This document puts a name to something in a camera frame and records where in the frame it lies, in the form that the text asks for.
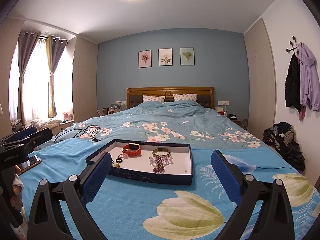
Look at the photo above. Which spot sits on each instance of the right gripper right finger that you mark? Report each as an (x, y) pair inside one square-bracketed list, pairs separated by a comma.
[(228, 176)]

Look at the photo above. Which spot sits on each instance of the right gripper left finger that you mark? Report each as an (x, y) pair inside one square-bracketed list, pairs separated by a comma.
[(94, 176)]

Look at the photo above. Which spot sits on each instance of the orange smartwatch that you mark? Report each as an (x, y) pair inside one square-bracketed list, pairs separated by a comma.
[(132, 150)]

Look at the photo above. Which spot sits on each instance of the tortoiseshell bangle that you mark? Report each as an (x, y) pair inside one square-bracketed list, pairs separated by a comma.
[(161, 152)]

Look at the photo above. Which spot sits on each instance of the person's left hand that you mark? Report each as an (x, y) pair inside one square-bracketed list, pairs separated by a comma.
[(17, 188)]

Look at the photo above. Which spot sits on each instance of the smartphone on bed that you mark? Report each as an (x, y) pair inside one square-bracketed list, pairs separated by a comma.
[(32, 162)]

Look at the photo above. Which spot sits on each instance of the dark blue tray box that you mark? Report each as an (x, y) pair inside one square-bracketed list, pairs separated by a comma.
[(178, 169)]

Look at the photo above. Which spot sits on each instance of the pile of dark clothes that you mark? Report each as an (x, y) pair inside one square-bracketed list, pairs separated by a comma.
[(282, 138)]

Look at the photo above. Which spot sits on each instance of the blue floral bed duvet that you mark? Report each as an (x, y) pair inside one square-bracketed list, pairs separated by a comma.
[(180, 122)]

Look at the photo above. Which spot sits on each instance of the white socket by headboard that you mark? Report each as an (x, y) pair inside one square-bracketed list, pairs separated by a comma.
[(222, 103)]

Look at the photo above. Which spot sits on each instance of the cluttered left nightstand items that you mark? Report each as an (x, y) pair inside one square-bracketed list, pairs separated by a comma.
[(113, 108)]

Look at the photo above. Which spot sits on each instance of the beige wardrobe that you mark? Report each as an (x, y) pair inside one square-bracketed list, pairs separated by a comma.
[(262, 80)]

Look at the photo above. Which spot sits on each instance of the wooden headboard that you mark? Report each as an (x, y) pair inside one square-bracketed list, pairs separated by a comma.
[(205, 95)]

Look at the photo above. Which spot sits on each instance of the right patterned pillow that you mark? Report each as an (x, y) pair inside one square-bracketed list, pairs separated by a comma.
[(181, 97)]

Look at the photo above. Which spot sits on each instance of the patterned pillow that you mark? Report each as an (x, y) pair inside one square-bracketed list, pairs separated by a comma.
[(147, 98), (181, 97)]

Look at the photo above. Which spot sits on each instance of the left patterned pillow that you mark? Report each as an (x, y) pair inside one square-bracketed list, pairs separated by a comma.
[(147, 98)]

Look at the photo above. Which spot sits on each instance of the right grey yellow curtain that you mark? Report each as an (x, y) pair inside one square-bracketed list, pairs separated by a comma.
[(54, 50)]

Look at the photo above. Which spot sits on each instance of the black hanging jacket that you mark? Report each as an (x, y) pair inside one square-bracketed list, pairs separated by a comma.
[(292, 84)]

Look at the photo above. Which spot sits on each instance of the purple hanging jacket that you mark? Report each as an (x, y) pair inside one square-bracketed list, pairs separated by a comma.
[(309, 80)]

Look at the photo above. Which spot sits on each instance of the right framed leaf picture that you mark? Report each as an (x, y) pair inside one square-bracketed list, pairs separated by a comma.
[(187, 56)]

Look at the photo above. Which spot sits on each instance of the left framed flower picture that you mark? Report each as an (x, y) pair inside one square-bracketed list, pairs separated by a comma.
[(145, 59)]

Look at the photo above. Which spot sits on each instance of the framed flower picture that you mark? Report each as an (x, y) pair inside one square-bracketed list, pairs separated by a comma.
[(165, 57), (145, 59)]

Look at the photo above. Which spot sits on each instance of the middle framed flower picture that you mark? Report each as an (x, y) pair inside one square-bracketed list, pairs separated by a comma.
[(165, 57)]

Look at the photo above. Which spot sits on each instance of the black wall coat hook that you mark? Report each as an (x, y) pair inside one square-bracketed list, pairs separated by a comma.
[(293, 43)]

